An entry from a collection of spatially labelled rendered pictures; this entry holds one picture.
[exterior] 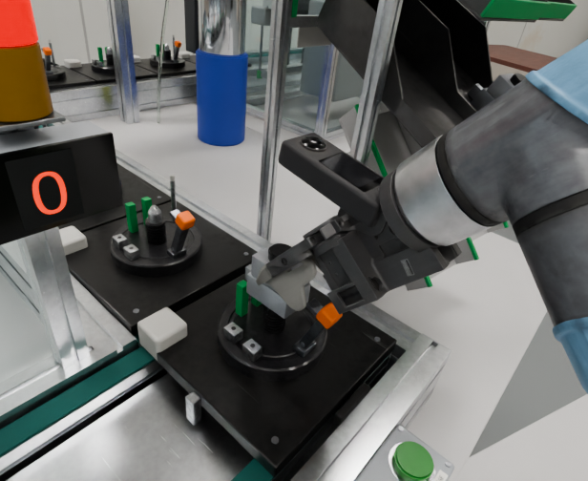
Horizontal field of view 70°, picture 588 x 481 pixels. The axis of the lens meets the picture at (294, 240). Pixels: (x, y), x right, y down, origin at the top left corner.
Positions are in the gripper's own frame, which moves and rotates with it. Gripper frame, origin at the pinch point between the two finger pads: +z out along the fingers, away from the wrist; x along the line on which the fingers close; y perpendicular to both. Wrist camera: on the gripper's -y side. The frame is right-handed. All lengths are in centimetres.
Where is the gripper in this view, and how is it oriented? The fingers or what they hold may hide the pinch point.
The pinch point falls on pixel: (277, 263)
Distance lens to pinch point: 48.2
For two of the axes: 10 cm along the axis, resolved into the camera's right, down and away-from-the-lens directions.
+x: 6.5, -3.6, 6.7
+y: 5.1, 8.6, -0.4
